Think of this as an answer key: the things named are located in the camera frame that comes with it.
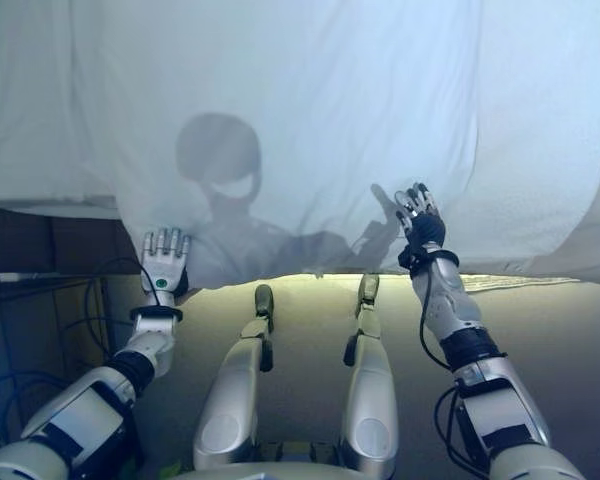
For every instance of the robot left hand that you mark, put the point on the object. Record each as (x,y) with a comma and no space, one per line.
(165,265)

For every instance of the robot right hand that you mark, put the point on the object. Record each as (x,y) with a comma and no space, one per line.
(427,225)

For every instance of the white duvet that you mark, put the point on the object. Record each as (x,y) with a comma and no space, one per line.
(305,100)

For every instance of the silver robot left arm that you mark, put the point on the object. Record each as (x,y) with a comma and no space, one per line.
(90,400)

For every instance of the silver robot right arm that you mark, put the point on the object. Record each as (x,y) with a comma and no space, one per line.
(490,390)

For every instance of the white bed sheet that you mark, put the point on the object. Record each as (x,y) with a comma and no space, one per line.
(30,150)

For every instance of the striped pale rug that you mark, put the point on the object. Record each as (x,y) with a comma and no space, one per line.
(520,283)

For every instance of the silver robot left leg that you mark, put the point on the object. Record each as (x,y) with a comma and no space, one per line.
(235,390)

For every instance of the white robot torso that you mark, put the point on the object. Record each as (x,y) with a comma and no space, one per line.
(290,470)

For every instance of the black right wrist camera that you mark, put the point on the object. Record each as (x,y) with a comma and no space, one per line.
(412,259)

